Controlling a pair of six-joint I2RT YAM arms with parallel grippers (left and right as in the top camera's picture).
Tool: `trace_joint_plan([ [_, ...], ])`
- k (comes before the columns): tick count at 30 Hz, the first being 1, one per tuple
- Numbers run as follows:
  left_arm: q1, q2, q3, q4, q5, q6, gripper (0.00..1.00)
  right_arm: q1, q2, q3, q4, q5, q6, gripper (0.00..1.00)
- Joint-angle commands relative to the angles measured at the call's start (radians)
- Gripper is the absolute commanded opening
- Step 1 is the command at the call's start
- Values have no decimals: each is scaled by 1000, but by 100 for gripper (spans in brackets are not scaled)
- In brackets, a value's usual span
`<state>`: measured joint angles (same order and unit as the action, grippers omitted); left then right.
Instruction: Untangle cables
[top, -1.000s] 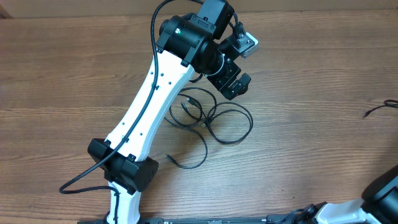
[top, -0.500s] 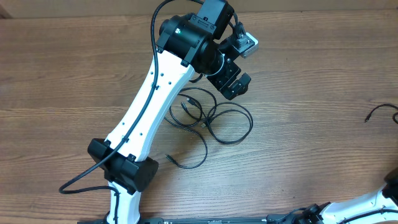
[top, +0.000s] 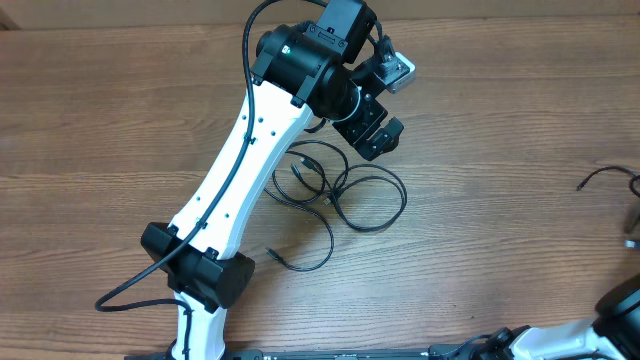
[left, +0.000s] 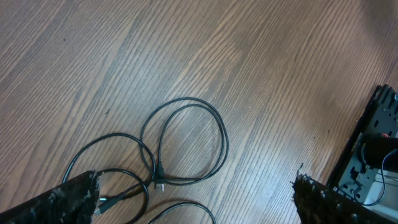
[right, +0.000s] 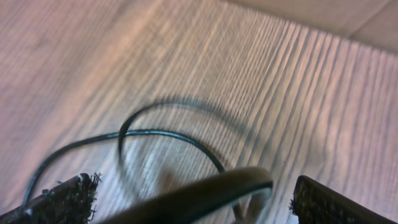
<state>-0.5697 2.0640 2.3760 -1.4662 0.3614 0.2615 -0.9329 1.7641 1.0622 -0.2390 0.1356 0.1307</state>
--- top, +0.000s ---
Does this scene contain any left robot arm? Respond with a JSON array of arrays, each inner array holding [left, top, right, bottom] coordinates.
[[141, 1, 415, 359]]

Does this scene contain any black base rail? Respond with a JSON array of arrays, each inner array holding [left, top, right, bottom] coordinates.
[[124, 344, 501, 360]]

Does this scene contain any black usb cable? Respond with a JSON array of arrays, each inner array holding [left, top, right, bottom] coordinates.
[[263, 152, 336, 273], [287, 139, 409, 233], [575, 165, 640, 199]]

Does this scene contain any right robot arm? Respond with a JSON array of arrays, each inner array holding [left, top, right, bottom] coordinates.
[[472, 275, 639, 360]]

